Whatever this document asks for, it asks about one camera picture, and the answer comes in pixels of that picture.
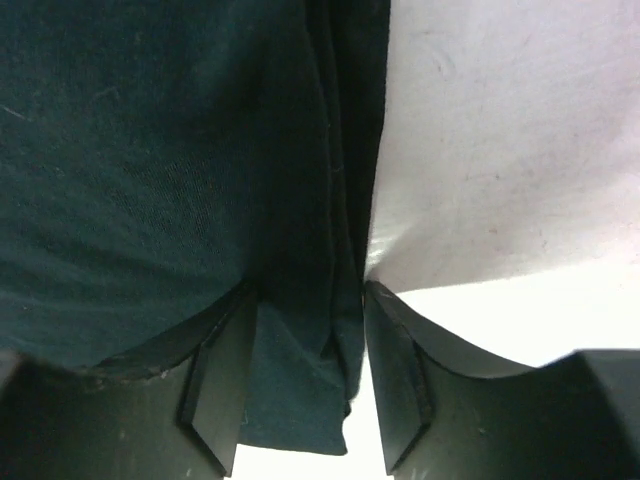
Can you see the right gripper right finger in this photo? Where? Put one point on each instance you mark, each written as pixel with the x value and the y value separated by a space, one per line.
pixel 400 345

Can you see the black t-shirt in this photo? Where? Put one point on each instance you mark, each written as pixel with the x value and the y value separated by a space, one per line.
pixel 155 154

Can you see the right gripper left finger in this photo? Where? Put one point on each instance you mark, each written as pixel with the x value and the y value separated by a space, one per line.
pixel 215 346

